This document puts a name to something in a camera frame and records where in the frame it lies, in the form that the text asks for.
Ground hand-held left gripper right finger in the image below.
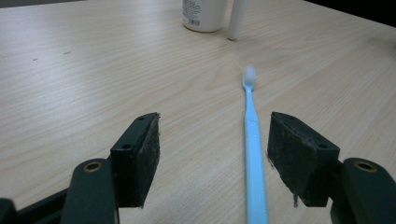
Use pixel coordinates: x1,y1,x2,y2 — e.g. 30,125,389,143
266,111,341,208

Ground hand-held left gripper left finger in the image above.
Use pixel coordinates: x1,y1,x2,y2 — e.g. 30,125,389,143
109,112,162,209

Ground light blue toothbrush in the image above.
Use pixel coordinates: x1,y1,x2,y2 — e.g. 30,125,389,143
242,64,270,224

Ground white tube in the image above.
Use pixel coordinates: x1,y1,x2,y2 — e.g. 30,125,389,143
227,0,250,42

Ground white bottle with label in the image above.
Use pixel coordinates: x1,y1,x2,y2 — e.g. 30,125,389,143
182,0,228,34

